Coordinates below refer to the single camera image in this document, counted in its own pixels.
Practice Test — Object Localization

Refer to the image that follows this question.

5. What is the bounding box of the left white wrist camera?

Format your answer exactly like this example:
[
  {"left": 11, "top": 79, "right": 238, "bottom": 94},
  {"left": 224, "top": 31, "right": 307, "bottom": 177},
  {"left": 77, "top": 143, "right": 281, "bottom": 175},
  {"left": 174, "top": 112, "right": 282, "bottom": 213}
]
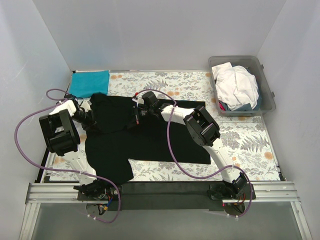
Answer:
[{"left": 79, "top": 101, "right": 91, "bottom": 113}]

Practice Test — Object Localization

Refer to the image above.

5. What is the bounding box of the clear plastic bin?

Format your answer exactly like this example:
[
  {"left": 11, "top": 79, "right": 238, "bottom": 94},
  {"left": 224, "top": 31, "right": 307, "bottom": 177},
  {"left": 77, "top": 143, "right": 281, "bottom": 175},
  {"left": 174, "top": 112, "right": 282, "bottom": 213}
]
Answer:
[{"left": 208, "top": 55, "right": 276, "bottom": 117}]

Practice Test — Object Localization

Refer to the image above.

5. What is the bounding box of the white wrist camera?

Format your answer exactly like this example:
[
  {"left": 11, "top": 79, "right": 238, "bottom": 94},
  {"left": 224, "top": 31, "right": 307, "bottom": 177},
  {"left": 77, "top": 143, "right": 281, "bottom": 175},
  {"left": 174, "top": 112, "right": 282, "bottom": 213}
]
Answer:
[
  {"left": 79, "top": 101, "right": 91, "bottom": 113},
  {"left": 131, "top": 92, "right": 145, "bottom": 109}
]

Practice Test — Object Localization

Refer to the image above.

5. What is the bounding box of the white t shirt in bin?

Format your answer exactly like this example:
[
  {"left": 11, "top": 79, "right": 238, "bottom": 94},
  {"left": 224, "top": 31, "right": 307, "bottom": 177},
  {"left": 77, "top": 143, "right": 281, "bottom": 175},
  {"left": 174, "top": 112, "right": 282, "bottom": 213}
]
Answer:
[{"left": 211, "top": 62, "right": 259, "bottom": 110}]

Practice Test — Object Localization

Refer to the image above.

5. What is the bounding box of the folded teal t shirt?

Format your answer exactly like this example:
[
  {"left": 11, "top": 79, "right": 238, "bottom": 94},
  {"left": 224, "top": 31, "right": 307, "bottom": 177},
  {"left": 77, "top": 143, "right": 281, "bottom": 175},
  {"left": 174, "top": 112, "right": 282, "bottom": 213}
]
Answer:
[{"left": 68, "top": 71, "right": 110, "bottom": 98}]

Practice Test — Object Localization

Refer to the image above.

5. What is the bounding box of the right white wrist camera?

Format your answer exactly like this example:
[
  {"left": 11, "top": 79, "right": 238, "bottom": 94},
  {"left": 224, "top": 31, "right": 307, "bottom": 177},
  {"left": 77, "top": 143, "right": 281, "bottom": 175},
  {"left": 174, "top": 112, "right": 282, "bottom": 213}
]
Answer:
[{"left": 131, "top": 92, "right": 145, "bottom": 109}]

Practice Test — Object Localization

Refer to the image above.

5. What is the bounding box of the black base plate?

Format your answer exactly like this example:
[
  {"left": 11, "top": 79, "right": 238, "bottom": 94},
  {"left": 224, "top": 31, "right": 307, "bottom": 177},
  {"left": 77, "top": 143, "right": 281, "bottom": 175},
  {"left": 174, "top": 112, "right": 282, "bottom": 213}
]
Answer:
[{"left": 77, "top": 181, "right": 249, "bottom": 212}]

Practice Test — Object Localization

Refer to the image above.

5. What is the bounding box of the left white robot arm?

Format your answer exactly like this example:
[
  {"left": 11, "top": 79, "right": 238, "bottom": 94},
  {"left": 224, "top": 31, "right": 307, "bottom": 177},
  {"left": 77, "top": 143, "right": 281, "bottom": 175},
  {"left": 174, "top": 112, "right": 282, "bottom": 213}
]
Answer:
[{"left": 39, "top": 94, "right": 107, "bottom": 200}]

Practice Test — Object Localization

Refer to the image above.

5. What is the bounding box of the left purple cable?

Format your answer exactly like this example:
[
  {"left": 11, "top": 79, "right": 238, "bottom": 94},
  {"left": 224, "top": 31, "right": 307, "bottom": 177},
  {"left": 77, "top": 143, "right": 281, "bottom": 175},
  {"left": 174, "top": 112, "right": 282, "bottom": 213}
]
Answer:
[{"left": 13, "top": 88, "right": 122, "bottom": 224}]

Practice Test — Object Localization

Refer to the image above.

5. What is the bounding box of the aluminium frame rail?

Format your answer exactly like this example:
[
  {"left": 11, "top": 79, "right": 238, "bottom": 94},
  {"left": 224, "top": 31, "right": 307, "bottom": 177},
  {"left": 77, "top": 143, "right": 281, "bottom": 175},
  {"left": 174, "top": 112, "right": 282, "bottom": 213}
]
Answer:
[{"left": 19, "top": 181, "right": 312, "bottom": 240}]

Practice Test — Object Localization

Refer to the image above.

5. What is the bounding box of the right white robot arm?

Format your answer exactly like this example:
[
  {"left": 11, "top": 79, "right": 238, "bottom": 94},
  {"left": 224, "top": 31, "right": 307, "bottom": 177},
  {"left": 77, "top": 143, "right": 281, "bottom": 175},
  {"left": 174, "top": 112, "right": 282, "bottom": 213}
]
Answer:
[{"left": 132, "top": 89, "right": 253, "bottom": 200}]

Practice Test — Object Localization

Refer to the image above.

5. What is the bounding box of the black t shirt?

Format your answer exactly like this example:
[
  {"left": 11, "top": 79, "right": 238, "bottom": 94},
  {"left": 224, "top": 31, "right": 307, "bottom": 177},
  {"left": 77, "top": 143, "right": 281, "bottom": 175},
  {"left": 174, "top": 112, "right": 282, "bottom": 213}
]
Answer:
[{"left": 85, "top": 93, "right": 211, "bottom": 185}]

